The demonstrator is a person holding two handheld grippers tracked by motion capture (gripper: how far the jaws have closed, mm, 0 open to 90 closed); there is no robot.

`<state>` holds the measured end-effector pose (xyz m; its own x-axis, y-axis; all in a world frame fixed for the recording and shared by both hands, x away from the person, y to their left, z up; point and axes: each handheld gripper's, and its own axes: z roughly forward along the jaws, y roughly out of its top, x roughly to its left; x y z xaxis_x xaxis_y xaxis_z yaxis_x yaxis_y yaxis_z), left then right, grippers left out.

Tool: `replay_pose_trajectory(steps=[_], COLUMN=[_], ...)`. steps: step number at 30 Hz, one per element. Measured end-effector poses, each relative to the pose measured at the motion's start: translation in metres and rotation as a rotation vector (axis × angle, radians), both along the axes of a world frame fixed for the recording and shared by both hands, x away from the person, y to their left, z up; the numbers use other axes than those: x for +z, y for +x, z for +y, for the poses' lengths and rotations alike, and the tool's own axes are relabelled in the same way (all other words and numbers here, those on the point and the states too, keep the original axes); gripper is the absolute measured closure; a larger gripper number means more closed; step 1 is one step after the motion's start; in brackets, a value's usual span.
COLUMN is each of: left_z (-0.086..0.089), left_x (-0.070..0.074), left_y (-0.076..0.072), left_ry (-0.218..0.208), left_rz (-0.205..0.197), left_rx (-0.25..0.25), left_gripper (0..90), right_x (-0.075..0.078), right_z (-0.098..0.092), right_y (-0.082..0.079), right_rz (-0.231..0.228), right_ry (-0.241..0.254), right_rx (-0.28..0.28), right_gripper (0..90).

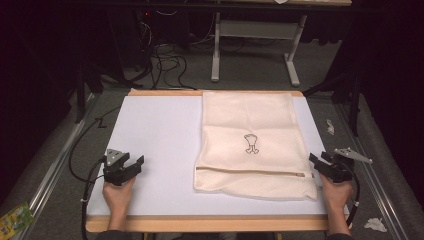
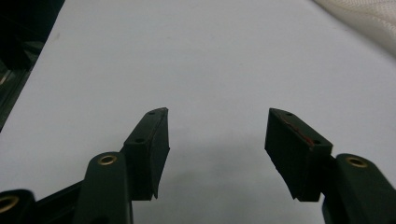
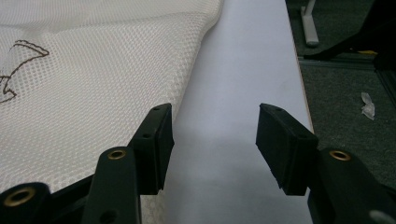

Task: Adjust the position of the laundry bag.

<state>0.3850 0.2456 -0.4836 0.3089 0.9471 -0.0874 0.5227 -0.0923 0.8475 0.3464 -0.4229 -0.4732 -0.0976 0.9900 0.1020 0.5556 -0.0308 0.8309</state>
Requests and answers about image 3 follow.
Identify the small crumpled white tissue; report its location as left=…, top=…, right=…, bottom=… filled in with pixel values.
left=361, top=91, right=376, bottom=121

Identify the black stand with angled leg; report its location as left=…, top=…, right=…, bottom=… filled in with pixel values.
left=303, top=0, right=396, bottom=62

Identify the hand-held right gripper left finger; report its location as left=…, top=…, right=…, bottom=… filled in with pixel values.
left=127, top=103, right=176, bottom=196

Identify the white metal desk frame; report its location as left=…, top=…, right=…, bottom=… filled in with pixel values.
left=300, top=0, right=320, bottom=49

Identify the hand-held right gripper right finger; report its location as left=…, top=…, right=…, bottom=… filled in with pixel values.
left=255, top=103, right=319, bottom=197

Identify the aluminium floor rail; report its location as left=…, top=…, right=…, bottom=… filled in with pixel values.
left=298, top=56, right=396, bottom=107

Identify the white mesh laundry bag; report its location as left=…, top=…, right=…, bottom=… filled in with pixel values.
left=0, top=0, right=226, bottom=224

